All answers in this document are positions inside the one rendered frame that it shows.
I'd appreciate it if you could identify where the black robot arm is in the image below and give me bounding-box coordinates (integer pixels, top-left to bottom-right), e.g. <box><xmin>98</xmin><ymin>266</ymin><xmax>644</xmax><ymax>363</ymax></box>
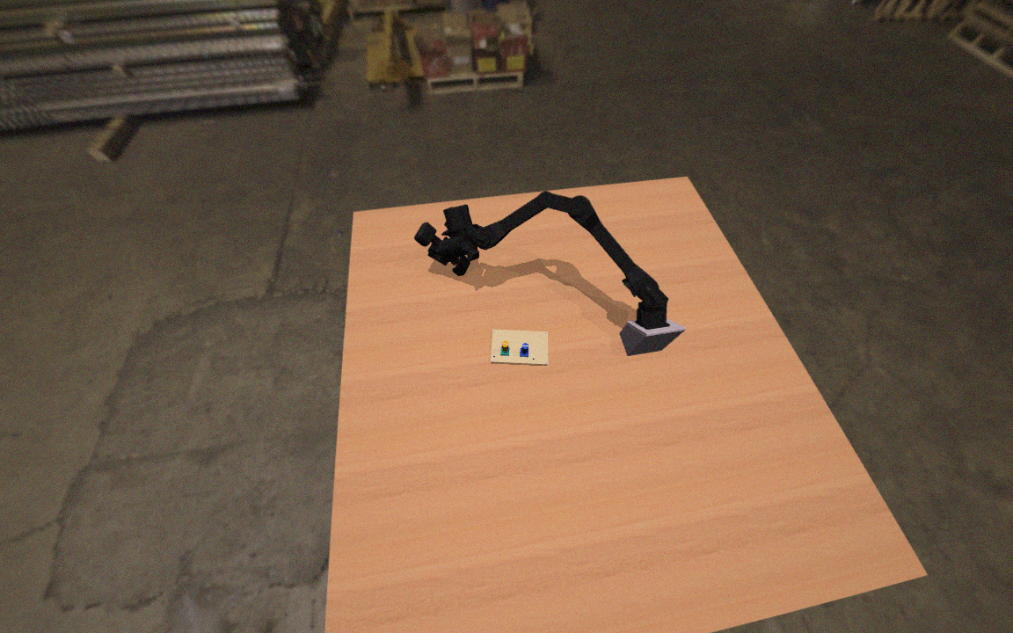
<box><xmin>441</xmin><ymin>191</ymin><xmax>670</xmax><ymax>330</ymax></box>

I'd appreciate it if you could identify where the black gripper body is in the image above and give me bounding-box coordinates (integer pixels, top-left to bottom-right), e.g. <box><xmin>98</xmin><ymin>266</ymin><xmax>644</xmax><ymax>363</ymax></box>
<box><xmin>414</xmin><ymin>222</ymin><xmax>470</xmax><ymax>276</ymax></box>

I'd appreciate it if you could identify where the beige circuit board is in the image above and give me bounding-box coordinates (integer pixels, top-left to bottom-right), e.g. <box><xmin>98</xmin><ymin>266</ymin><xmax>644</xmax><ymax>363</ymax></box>
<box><xmin>491</xmin><ymin>329</ymin><xmax>548</xmax><ymax>366</ymax></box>

